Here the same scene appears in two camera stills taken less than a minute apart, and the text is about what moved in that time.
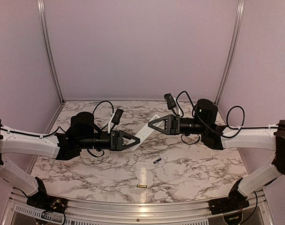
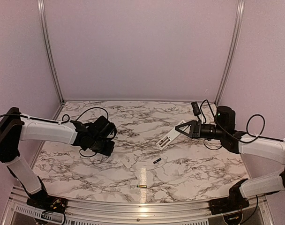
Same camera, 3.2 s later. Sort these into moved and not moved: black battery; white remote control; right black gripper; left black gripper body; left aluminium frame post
Moved: right black gripper; left black gripper body; white remote control
Not moved: black battery; left aluminium frame post
